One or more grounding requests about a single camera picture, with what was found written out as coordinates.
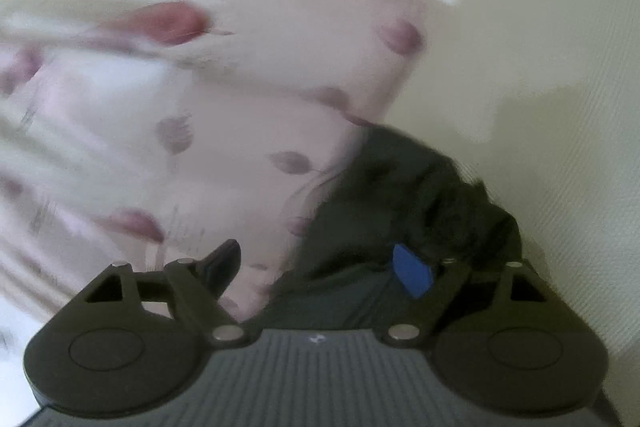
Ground dark green garment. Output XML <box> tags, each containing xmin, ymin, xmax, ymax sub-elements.
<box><xmin>240</xmin><ymin>123</ymin><xmax>524</xmax><ymax>334</ymax></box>

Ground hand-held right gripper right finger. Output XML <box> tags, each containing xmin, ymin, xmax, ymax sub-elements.
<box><xmin>382</xmin><ymin>244</ymin><xmax>554</xmax><ymax>349</ymax></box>

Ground pink printed blanket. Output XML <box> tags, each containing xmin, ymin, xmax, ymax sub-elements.
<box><xmin>0</xmin><ymin>0</ymin><xmax>427</xmax><ymax>324</ymax></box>

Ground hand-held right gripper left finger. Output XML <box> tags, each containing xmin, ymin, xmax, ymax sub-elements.
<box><xmin>85</xmin><ymin>239</ymin><xmax>246</xmax><ymax>349</ymax></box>

